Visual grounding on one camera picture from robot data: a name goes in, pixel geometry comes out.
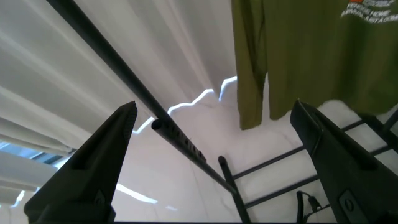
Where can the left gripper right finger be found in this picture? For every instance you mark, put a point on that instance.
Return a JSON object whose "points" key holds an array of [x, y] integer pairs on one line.
{"points": [[367, 193]]}

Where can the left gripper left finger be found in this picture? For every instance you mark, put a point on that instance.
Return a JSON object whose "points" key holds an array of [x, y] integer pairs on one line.
{"points": [[77, 193]]}

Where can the green t-shirt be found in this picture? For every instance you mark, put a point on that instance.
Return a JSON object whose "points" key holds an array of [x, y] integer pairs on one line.
{"points": [[304, 56]]}

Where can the black clothes rack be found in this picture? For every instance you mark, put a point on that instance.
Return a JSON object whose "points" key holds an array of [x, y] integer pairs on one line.
{"points": [[124, 70]]}

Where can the window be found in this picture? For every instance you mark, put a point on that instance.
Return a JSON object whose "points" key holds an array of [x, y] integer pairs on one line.
{"points": [[25, 152]]}

